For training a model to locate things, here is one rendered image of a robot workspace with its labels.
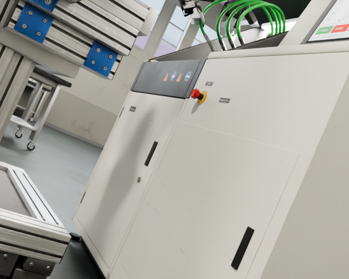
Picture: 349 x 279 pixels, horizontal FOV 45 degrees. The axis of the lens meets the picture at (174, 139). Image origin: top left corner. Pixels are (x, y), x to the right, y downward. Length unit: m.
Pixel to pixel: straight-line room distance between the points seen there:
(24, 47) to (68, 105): 8.77
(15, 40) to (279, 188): 0.93
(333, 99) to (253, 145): 0.24
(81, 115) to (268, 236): 9.48
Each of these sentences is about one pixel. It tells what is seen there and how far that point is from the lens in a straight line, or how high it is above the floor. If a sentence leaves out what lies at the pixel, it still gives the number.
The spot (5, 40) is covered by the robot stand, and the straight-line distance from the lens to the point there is 1.45.
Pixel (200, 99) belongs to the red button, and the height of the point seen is 0.79.
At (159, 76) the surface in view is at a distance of 1.90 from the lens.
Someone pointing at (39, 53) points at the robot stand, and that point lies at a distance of 1.46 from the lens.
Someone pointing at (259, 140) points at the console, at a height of 0.70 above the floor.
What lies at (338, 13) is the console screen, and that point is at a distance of 1.64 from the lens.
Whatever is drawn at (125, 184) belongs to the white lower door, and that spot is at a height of 0.39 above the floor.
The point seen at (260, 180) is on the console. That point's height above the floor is 0.61.
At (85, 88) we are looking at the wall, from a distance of 10.29.
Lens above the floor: 0.58
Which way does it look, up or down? 2 degrees up
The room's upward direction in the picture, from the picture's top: 24 degrees clockwise
